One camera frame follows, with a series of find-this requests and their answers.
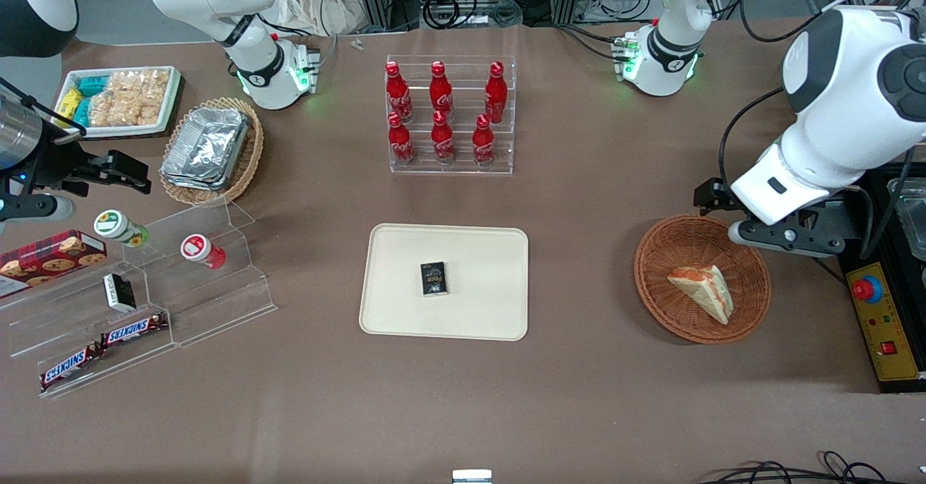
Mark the red strawberry yoghurt cup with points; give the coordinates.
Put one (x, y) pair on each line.
(199, 248)

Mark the stack of aluminium foil trays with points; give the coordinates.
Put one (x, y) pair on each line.
(206, 147)

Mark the small black white box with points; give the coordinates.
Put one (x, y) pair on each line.
(119, 292)

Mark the Snickers chocolate bar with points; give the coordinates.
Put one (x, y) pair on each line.
(71, 368)
(134, 330)

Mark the teal snack packet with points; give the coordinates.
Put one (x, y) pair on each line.
(92, 85)
(81, 112)

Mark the yellow emergency stop box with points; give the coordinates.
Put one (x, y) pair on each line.
(893, 357)

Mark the black side platform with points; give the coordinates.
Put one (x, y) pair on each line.
(854, 260)

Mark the silver metal object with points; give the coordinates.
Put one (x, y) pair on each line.
(472, 477)

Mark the green sunflower yoghurt cup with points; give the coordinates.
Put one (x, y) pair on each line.
(116, 225)

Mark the white rectangular snack tray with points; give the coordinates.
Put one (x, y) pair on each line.
(119, 131)

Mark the triangular wrapped sandwich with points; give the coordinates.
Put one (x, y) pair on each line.
(705, 290)

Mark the brown round wicker basket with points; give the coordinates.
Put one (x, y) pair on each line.
(673, 310)

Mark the clear acrylic step stand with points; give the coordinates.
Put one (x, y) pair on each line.
(217, 303)
(65, 332)

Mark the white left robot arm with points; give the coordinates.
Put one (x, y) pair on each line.
(854, 93)

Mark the red tartan cookie box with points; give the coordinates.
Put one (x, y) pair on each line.
(51, 260)

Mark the beige cloth bag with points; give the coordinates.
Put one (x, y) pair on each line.
(318, 3)

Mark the clear acrylic bottle rack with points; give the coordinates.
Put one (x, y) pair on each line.
(463, 169)

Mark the clear bag of rice crackers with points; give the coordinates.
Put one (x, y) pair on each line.
(130, 97)

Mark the cream plastic serving tray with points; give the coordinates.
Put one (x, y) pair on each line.
(477, 310)

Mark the clear plastic container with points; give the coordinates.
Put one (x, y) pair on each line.
(913, 213)

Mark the yellow snack packet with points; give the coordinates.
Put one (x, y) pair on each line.
(69, 102)

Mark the small black card box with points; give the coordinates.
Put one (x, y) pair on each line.
(434, 279)

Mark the light wicker basket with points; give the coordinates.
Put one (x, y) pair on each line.
(249, 158)

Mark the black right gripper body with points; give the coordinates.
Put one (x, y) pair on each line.
(64, 161)

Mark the red Coca-Cola bottle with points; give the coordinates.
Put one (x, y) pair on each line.
(441, 92)
(443, 140)
(401, 142)
(496, 95)
(399, 93)
(483, 144)

